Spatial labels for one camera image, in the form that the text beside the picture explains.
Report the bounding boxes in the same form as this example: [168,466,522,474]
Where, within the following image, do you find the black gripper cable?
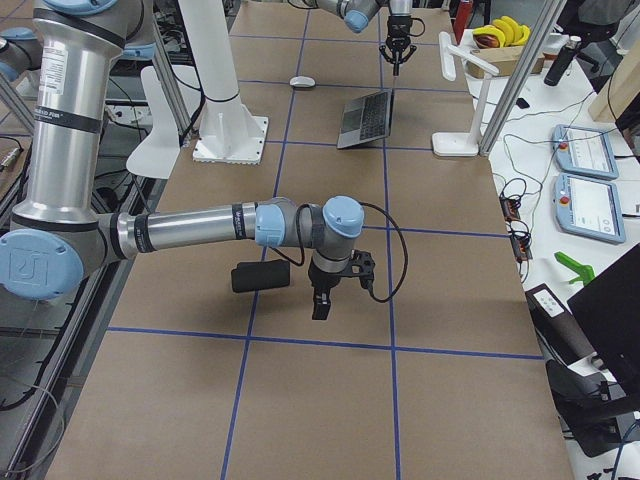
[294,201,410,304]

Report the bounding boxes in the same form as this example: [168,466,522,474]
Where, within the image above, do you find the white computer mouse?
[289,75,316,90]

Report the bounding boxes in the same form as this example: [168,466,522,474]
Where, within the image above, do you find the yellow bananas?
[472,16,531,49]

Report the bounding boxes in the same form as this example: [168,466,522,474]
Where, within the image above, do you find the black water bottle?
[544,36,581,86]

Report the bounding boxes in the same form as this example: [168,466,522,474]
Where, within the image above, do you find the aluminium frame post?
[479,0,566,157]

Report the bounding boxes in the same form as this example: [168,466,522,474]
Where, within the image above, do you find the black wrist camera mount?
[342,250,375,294]

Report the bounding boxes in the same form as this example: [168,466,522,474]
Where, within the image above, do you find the green plastic part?
[554,251,596,286]

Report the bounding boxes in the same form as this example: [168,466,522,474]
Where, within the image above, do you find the teach pendant near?
[553,173,626,244]

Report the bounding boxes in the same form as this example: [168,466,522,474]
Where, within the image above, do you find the teach pendant far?
[551,124,619,180]

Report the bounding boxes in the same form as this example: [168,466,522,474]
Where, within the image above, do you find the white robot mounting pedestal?
[179,0,269,165]

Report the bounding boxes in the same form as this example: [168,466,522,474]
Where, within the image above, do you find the black mouse pad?
[231,260,290,293]

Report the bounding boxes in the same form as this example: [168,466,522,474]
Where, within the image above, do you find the grey laptop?
[336,89,395,149]

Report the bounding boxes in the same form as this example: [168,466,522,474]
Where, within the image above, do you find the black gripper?
[379,14,417,76]
[308,262,341,321]

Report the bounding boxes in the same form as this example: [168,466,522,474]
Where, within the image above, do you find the teach pendant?
[551,124,619,180]
[553,173,626,244]

